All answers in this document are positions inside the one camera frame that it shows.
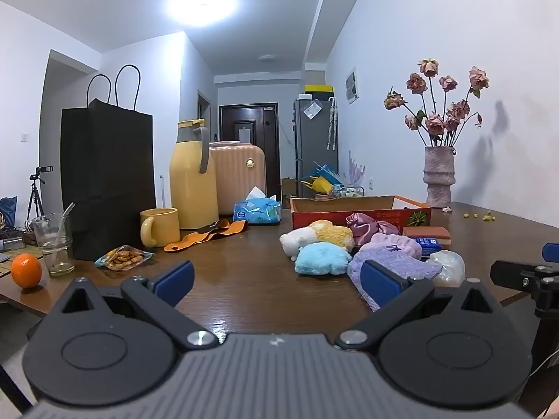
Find orange and brown strap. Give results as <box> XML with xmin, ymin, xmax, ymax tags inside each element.
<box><xmin>164</xmin><ymin>219</ymin><xmax>249</xmax><ymax>253</ymax></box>

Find clear biscuit packet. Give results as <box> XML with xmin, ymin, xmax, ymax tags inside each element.
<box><xmin>95</xmin><ymin>245</ymin><xmax>154</xmax><ymax>271</ymax></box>

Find yellow thermos jug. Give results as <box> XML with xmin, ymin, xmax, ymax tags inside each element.
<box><xmin>169</xmin><ymin>119</ymin><xmax>219</xmax><ymax>230</ymax></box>

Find white hanging umbrellas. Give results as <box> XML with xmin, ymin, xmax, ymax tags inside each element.
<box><xmin>327</xmin><ymin>96</ymin><xmax>338</xmax><ymax>153</ymax></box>

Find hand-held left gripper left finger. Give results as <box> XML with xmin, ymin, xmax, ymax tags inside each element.
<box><xmin>61</xmin><ymin>260</ymin><xmax>219</xmax><ymax>351</ymax></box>

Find purple woven pouch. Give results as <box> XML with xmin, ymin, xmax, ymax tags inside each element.
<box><xmin>347</xmin><ymin>245</ymin><xmax>443</xmax><ymax>313</ymax></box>

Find dark brown door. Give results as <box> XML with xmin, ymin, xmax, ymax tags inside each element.
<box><xmin>219</xmin><ymin>104</ymin><xmax>281</xmax><ymax>193</ymax></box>

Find white wall picture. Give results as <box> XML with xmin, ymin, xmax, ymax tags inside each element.
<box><xmin>345</xmin><ymin>67</ymin><xmax>359</xmax><ymax>104</ymax></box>

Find orange sponge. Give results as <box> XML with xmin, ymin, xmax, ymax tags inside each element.
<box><xmin>402</xmin><ymin>226</ymin><xmax>451</xmax><ymax>245</ymax></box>

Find pink textured vase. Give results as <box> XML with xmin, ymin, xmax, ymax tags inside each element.
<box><xmin>423</xmin><ymin>145</ymin><xmax>457</xmax><ymax>208</ymax></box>

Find blue tissue pack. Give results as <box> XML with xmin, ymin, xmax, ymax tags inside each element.
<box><xmin>233</xmin><ymin>186</ymin><xmax>281</xmax><ymax>226</ymax></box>

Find small dark blue packet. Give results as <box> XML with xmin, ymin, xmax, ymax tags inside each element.
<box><xmin>413</xmin><ymin>236</ymin><xmax>446</xmax><ymax>255</ymax></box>

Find grey refrigerator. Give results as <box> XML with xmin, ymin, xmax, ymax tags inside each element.
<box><xmin>292</xmin><ymin>98</ymin><xmax>340</xmax><ymax>199</ymax></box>

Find black tripod with camera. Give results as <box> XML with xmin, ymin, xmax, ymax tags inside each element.
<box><xmin>26</xmin><ymin>166</ymin><xmax>54</xmax><ymax>223</ymax></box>

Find clear plastic bag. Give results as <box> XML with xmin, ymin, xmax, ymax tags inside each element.
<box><xmin>430</xmin><ymin>250</ymin><xmax>466</xmax><ymax>288</ymax></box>

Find clear straw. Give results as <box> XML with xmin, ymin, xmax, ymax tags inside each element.
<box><xmin>51</xmin><ymin>202</ymin><xmax>76</xmax><ymax>269</ymax></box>

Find peach suitcase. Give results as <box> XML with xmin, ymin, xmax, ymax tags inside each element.
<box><xmin>209</xmin><ymin>141</ymin><xmax>267</xmax><ymax>216</ymax></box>

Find purple fluffy cloth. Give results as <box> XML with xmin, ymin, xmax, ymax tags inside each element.
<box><xmin>359</xmin><ymin>232</ymin><xmax>423</xmax><ymax>262</ymax></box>

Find yellow mug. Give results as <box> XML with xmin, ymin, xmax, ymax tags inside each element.
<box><xmin>140</xmin><ymin>208</ymin><xmax>180</xmax><ymax>248</ymax></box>

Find yellow watering can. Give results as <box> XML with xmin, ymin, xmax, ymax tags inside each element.
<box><xmin>300</xmin><ymin>175</ymin><xmax>333</xmax><ymax>195</ymax></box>

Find red cardboard box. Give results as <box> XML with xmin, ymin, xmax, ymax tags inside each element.
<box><xmin>290</xmin><ymin>195</ymin><xmax>432</xmax><ymax>230</ymax></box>

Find round ceiling lamp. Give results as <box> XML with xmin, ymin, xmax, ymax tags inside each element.
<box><xmin>165</xmin><ymin>0</ymin><xmax>239</xmax><ymax>24</ymax></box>

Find dried pink roses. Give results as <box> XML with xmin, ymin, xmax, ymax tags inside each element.
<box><xmin>384</xmin><ymin>58</ymin><xmax>490</xmax><ymax>148</ymax></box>

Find pink satin pouch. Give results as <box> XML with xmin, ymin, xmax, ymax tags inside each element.
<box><xmin>346</xmin><ymin>212</ymin><xmax>400</xmax><ymax>245</ymax></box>

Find yellow and white plush toy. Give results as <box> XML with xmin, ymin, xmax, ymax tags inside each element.
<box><xmin>279</xmin><ymin>219</ymin><xmax>355</xmax><ymax>262</ymax></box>

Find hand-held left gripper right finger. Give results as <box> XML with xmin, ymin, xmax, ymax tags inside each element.
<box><xmin>335</xmin><ymin>259</ymin><xmax>499</xmax><ymax>351</ymax></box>

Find orange tangerine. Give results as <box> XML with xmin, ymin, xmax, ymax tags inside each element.
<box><xmin>11</xmin><ymin>253</ymin><xmax>43</xmax><ymax>289</ymax></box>

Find clear drinking glass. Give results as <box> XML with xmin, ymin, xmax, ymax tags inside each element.
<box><xmin>31</xmin><ymin>213</ymin><xmax>75</xmax><ymax>277</ymax></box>

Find black paper bag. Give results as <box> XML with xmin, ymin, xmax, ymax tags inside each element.
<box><xmin>60</xmin><ymin>65</ymin><xmax>157</xmax><ymax>262</ymax></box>

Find light blue plush toy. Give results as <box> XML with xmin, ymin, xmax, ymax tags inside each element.
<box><xmin>295</xmin><ymin>242</ymin><xmax>353</xmax><ymax>277</ymax></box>

